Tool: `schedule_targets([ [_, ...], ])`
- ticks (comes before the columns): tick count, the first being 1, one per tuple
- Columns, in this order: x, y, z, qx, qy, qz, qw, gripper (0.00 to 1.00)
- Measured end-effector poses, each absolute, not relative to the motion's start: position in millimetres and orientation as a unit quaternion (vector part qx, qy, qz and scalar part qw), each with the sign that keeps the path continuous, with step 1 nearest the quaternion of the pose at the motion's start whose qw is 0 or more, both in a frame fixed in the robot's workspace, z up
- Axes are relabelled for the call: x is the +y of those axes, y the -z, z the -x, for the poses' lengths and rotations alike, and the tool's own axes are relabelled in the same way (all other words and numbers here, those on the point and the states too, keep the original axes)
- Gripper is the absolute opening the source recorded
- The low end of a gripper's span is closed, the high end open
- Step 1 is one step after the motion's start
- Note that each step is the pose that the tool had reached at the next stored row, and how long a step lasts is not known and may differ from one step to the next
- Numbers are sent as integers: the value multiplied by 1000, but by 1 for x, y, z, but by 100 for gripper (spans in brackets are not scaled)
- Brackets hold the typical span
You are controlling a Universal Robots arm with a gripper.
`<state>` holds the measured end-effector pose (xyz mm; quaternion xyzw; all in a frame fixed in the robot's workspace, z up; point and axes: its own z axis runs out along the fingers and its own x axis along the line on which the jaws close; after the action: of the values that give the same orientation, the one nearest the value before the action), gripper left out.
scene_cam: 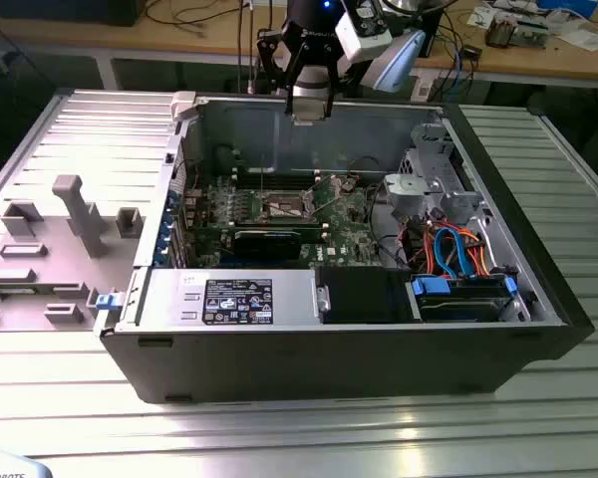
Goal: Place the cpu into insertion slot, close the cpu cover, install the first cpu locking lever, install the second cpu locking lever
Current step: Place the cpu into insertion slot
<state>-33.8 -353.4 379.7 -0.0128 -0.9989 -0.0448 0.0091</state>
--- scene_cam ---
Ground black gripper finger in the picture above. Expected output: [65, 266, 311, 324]
[323, 44, 342, 120]
[256, 27, 305, 117]

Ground silver CPU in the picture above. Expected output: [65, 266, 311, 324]
[292, 98, 329, 124]

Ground CPU socket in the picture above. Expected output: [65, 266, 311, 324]
[257, 188, 325, 225]

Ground wooden desk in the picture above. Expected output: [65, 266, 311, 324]
[0, 0, 598, 91]

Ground grey case latch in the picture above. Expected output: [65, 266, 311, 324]
[170, 91, 201, 121]

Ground black tower box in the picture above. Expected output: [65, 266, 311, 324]
[423, 0, 446, 59]

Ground grey metal drive cage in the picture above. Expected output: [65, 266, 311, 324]
[382, 121, 485, 221]

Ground white card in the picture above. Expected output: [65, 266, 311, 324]
[466, 3, 495, 29]

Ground green motherboard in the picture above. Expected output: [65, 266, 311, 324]
[178, 171, 398, 274]

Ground copper heatsink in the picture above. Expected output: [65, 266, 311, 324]
[485, 13, 518, 50]

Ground black graphics card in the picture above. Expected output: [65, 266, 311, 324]
[193, 224, 330, 263]

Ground green circuit board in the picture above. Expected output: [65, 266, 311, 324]
[515, 17, 553, 50]

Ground black computer box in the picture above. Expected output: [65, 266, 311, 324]
[0, 0, 141, 27]

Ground blue box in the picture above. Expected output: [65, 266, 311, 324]
[536, 0, 598, 16]

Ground white papers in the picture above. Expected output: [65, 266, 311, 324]
[552, 27, 598, 54]

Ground hard disk in blue carrier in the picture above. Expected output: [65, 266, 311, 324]
[408, 276, 520, 324]

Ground silver power supply unit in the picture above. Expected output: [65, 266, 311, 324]
[147, 268, 320, 330]

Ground black open PC case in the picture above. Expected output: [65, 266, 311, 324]
[93, 91, 595, 405]

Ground blue plastic clip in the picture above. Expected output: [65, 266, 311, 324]
[94, 292, 125, 314]

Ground grey parts rack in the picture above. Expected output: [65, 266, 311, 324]
[0, 173, 149, 334]

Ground grey hanging cable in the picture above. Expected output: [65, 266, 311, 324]
[234, 0, 258, 96]

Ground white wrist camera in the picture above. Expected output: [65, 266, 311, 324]
[337, 0, 394, 62]

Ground blue cable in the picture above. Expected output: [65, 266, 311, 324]
[451, 42, 472, 104]

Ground black wire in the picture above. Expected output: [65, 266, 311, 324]
[370, 187, 413, 273]

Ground orange wire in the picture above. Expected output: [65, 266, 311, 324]
[463, 229, 494, 278]
[401, 223, 433, 273]

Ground blue wire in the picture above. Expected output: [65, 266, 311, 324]
[432, 226, 473, 280]

